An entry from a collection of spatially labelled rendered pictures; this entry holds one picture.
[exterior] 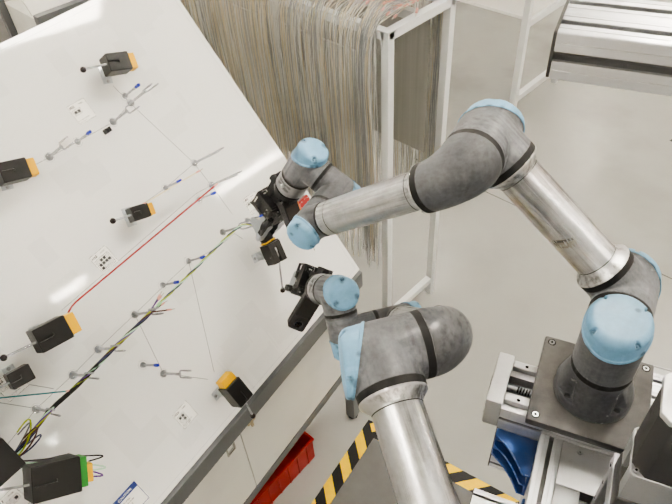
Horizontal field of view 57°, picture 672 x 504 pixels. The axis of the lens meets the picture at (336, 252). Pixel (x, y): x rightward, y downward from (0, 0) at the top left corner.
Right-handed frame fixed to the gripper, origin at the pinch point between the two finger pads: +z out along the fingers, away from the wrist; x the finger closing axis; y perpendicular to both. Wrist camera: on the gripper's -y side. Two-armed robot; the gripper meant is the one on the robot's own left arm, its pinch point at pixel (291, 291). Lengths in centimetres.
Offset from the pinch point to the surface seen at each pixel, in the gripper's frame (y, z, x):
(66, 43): 36, -1, 73
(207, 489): -58, 9, 1
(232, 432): -39.3, -1.7, 3.0
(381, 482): -54, 51, -76
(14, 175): 2, -19, 70
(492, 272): 47, 98, -129
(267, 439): -44, 23, -16
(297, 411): -34, 31, -26
